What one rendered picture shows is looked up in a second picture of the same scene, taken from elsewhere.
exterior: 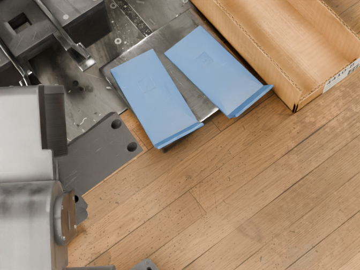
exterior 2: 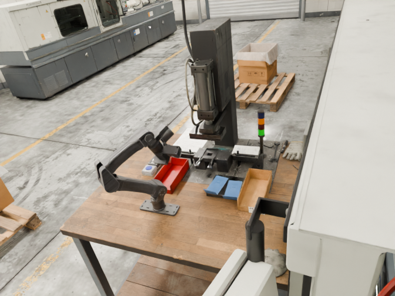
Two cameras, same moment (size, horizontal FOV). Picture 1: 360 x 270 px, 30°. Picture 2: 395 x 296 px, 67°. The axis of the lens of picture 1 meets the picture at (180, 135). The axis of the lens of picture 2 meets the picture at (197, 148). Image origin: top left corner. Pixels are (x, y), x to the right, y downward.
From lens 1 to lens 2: 1.02 m
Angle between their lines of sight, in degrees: 48
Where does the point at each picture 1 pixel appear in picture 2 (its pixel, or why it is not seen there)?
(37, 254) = (140, 135)
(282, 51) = (252, 198)
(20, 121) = (160, 128)
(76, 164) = (167, 148)
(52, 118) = (166, 133)
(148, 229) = (186, 202)
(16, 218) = (143, 130)
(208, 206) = (200, 208)
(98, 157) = (170, 150)
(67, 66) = (213, 171)
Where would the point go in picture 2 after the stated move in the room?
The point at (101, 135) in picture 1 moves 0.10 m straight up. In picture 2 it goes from (174, 147) to (170, 127)
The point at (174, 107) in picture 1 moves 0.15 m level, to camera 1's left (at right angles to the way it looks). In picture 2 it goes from (217, 188) to (199, 176)
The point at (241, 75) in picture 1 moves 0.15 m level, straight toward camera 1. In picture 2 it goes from (236, 194) to (210, 205)
